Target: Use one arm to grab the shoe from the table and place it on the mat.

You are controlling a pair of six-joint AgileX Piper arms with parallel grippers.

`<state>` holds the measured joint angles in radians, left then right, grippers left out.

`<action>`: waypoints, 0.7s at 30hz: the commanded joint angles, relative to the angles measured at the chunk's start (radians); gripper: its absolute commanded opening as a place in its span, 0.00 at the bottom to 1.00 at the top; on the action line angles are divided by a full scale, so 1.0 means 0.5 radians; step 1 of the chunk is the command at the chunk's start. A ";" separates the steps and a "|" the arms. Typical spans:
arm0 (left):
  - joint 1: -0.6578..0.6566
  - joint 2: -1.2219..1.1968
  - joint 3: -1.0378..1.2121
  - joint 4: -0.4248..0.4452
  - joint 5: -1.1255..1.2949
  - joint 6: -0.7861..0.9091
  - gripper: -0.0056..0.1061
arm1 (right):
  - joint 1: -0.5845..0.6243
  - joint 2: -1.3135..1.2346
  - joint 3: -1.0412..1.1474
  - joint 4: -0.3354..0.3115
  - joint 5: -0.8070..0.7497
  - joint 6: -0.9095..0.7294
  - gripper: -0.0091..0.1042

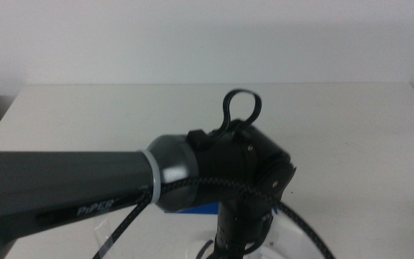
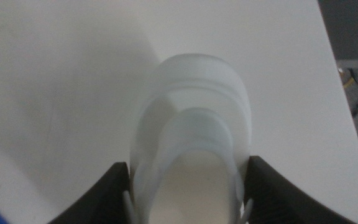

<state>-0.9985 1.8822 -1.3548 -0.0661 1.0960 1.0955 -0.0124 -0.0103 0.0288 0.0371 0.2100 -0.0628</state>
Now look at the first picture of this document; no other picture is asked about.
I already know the blue rectangular mat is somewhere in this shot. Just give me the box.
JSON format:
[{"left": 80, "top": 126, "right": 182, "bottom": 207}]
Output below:
[{"left": 164, "top": 201, "right": 279, "bottom": 216}]

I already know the white sandal with striped straps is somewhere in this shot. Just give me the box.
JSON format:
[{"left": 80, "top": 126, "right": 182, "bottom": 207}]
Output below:
[{"left": 188, "top": 215, "right": 318, "bottom": 259}]

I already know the thin black looped cable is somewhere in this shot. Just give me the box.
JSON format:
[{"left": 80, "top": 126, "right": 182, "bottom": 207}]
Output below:
[{"left": 220, "top": 88, "right": 263, "bottom": 145}]

